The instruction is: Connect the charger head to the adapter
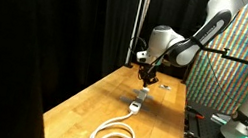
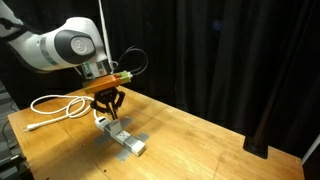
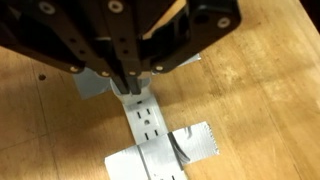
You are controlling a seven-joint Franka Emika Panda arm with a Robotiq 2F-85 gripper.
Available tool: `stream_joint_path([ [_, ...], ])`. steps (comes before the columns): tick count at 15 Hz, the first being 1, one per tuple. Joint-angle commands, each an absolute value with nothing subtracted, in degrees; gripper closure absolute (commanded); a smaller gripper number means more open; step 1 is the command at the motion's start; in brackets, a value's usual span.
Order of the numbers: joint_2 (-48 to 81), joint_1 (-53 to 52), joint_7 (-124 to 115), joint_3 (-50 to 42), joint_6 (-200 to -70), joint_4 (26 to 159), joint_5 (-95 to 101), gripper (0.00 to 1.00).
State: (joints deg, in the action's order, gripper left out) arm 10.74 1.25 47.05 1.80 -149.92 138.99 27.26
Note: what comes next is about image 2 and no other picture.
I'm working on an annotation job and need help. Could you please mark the white power strip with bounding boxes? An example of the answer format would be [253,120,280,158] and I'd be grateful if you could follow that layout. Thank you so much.
[94,116,148,157]

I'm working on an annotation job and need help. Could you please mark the upright frame pole with base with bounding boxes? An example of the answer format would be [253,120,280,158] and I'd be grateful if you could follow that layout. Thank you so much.
[242,0,311,160]

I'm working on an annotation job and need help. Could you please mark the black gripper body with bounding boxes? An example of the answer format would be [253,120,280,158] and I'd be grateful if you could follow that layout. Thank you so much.
[93,87,125,104]

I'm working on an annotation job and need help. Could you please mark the long grey duct tape strip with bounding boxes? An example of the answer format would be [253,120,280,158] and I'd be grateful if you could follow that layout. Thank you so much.
[94,115,134,146]

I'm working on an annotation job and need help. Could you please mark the short grey duct tape strip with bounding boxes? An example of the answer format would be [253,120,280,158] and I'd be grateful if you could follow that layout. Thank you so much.
[114,132,150,163]

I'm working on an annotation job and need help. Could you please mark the black curtain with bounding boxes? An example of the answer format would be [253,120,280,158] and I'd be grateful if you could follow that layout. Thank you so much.
[0,0,320,158]

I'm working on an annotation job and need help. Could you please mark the thin white pole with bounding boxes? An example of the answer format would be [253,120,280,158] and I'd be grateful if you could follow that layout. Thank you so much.
[97,0,114,64]

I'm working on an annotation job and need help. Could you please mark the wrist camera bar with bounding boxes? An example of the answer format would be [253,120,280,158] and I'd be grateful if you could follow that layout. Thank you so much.
[83,70,134,95]

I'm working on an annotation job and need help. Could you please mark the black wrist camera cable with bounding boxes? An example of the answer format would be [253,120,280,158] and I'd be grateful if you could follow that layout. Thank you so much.
[116,45,150,75]

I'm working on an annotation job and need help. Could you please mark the slanted white pole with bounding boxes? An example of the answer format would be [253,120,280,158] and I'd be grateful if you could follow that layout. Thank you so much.
[300,133,320,165]

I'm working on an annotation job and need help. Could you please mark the white power strip cable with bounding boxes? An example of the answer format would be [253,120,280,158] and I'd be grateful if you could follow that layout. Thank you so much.
[22,94,101,133]

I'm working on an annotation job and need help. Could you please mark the white charger head cube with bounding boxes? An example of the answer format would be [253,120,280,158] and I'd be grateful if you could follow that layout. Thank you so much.
[108,119,124,135]

